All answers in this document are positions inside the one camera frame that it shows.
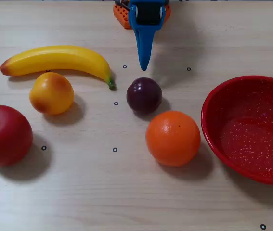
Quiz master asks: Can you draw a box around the red toy apple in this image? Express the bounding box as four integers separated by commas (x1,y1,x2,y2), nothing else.
0,104,34,167

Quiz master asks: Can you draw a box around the yellow toy banana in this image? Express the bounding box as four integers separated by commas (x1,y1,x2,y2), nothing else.
0,45,117,91

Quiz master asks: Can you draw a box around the orange robot base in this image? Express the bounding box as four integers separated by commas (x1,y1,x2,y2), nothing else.
113,3,172,30

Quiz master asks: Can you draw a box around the orange toy orange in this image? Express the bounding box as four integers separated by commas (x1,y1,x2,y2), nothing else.
145,110,201,167

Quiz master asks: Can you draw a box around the red speckled bowl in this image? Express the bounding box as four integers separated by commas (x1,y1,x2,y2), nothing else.
200,75,273,186

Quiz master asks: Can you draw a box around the dark purple toy plum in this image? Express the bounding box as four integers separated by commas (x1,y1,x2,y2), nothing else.
126,77,163,115

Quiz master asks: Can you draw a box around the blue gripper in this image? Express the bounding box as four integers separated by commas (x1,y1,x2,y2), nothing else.
128,0,167,72

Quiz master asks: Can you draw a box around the yellow orange toy peach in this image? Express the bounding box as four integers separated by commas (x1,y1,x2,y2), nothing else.
29,72,75,115

